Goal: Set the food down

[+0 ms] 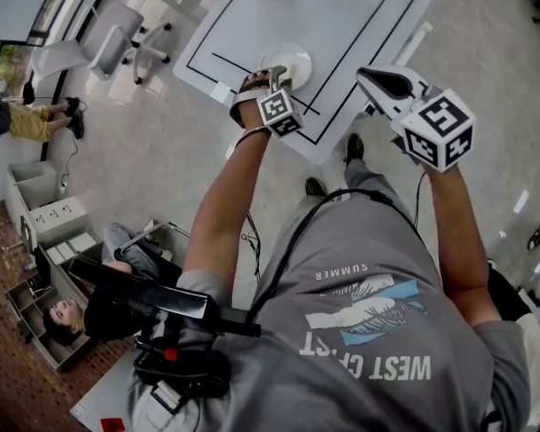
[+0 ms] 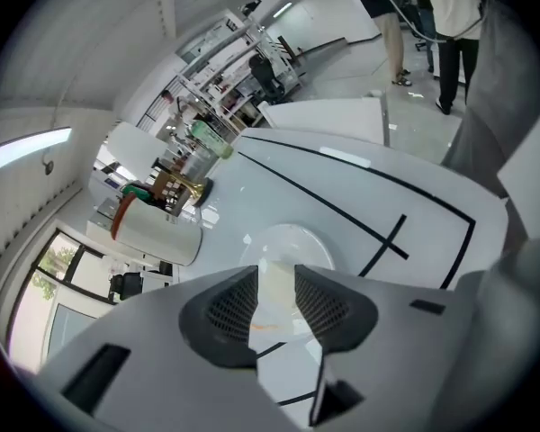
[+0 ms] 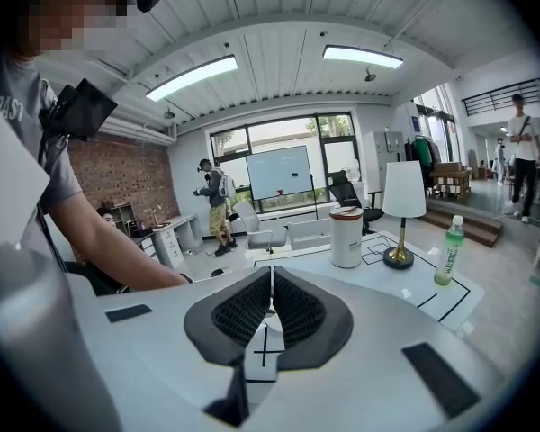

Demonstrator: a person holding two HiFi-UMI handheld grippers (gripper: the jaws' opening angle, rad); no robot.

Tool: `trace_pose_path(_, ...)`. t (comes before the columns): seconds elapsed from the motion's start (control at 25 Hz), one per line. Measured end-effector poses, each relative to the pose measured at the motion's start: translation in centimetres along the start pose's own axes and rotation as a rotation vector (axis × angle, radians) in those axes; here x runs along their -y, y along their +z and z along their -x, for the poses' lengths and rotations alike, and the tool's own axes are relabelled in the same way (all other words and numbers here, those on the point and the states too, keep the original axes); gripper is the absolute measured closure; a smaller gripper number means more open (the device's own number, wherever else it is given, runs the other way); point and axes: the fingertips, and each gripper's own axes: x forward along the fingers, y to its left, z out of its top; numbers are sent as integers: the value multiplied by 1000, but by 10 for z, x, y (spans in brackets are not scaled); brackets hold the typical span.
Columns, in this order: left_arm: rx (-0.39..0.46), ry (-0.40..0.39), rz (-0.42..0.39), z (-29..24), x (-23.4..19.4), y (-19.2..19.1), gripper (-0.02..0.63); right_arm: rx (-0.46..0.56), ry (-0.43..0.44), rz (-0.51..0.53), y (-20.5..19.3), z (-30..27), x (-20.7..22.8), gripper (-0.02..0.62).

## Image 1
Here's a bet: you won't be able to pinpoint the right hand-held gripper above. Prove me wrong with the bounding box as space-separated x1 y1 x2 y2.
355 64 477 174

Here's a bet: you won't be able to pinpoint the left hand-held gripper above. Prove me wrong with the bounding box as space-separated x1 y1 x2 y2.
256 64 305 140

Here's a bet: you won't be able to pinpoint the white round plate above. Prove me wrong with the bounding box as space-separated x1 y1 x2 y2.
259 42 314 92

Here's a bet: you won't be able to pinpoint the person's left forearm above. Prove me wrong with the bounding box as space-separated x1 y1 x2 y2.
181 126 274 284

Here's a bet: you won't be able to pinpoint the person's right forearm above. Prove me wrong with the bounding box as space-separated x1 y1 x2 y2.
424 164 503 329

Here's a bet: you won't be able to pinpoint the person's left hand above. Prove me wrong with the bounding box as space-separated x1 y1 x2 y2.
228 69 274 131

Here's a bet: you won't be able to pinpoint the person's right black shoe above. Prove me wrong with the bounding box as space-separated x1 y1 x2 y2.
343 132 366 164

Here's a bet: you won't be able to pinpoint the person's black shoe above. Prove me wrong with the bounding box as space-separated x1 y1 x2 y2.
343 132 366 164
304 176 328 199

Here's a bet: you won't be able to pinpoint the white square table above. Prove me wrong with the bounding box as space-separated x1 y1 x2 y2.
172 0 437 167

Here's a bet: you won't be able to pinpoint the person's grey trousers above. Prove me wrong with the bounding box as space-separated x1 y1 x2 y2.
296 157 402 216

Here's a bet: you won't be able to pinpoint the person's left black shoe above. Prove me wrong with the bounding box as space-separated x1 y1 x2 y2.
304 176 328 199

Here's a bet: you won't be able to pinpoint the white office chair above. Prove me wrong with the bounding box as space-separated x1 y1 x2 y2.
30 1 174 86

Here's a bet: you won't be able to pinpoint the person's grey printed t-shirt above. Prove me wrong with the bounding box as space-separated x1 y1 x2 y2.
127 190 533 432

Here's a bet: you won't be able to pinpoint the black chest-mounted monitor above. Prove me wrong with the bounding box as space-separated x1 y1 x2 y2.
67 255 263 338

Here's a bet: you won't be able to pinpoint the white drawer cabinet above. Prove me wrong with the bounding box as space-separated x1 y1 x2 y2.
28 196 92 248

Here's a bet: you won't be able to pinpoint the grey open shelf unit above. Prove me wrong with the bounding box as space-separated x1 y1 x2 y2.
4 258 92 374

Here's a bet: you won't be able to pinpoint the grey desk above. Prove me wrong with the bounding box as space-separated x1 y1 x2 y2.
68 348 139 432

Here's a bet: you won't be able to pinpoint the thin wrist bracelet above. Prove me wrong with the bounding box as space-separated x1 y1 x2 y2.
234 124 273 149

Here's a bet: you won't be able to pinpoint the thin black cable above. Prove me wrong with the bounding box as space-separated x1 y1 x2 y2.
239 211 264 284
412 170 429 234

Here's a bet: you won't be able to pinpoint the thick black chest cable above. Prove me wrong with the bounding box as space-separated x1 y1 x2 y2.
247 187 396 329

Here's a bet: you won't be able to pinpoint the black strapped waist pack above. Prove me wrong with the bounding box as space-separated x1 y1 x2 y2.
133 337 232 416

